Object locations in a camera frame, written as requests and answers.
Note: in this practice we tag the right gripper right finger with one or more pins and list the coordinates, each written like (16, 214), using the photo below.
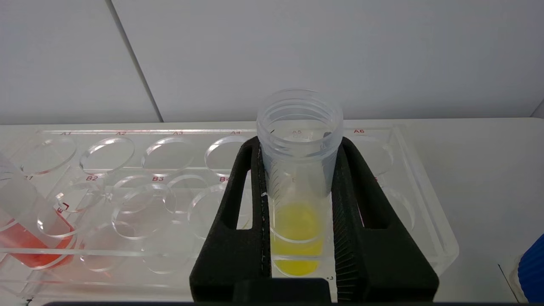
(374, 263)

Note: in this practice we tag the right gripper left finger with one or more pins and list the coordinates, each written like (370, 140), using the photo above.
(233, 246)

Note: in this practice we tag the yellow pigment test tube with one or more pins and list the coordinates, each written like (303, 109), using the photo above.
(299, 170)

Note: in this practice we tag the clear acrylic test tube rack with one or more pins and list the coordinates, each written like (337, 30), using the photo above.
(170, 204)

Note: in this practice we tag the red pigment test tube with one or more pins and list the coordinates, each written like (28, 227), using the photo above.
(25, 238)

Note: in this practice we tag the blue paper cup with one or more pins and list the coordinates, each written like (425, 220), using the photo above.
(531, 272)

